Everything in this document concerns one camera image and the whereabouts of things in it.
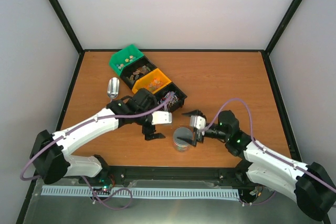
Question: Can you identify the round metal lid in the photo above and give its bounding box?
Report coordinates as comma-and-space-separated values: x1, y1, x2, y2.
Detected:
173, 127, 193, 147

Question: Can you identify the clear plastic jar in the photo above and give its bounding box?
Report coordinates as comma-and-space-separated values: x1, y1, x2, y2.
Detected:
173, 142, 190, 152

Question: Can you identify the metal scoop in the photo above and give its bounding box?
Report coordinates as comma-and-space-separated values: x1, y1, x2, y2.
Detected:
107, 77, 120, 101

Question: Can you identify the black popsicle candy bin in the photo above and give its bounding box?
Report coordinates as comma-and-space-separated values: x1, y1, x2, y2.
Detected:
120, 56, 157, 89

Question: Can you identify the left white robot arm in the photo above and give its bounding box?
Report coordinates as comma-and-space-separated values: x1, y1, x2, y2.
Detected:
29, 88, 173, 184

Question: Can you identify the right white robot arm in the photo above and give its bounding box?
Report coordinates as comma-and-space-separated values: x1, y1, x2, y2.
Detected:
183, 110, 335, 221

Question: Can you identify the black lollipop bin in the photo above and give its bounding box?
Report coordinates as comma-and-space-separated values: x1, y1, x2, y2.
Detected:
154, 82, 187, 113

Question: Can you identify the yellow star candy bin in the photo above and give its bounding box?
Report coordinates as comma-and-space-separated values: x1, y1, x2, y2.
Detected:
131, 68, 172, 94

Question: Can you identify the green candy bin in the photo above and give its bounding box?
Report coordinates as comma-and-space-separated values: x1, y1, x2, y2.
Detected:
109, 44, 144, 76

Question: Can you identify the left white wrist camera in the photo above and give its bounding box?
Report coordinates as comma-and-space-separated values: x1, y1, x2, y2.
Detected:
151, 111, 172, 125

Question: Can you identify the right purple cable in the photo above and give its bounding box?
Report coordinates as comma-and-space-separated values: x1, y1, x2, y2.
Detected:
199, 98, 336, 206

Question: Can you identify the light blue cable duct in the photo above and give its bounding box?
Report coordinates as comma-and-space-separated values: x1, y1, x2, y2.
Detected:
40, 185, 239, 201

